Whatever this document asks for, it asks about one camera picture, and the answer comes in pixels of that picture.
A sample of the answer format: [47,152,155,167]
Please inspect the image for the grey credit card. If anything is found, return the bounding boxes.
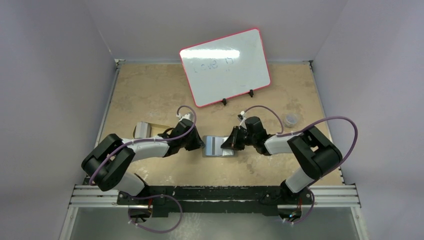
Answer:
[203,135,225,157]

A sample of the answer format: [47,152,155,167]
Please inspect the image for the aluminium frame rail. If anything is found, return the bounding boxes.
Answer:
[69,185,361,209]

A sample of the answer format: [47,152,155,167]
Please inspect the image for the grey leather card holder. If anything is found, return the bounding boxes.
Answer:
[202,135,238,158]

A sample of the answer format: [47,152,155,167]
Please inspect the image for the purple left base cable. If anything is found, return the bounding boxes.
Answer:
[127,194,184,234]

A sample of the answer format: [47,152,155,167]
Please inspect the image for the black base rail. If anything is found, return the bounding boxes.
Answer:
[114,172,314,221]

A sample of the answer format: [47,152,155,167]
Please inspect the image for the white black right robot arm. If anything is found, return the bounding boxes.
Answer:
[220,116,343,204]

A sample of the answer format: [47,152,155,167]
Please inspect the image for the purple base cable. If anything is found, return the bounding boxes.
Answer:
[127,194,184,234]
[283,188,316,227]

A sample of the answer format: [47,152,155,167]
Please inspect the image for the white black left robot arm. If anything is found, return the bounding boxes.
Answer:
[81,118,205,205]

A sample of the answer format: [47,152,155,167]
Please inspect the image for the beige plastic tray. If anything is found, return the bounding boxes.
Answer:
[149,122,172,138]

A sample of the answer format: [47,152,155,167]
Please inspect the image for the red framed whiteboard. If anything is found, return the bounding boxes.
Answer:
[179,28,271,108]

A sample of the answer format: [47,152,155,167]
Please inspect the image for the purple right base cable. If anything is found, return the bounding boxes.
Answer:
[283,188,316,227]

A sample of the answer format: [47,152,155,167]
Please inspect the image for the small clear plastic cup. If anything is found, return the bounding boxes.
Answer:
[283,113,299,128]

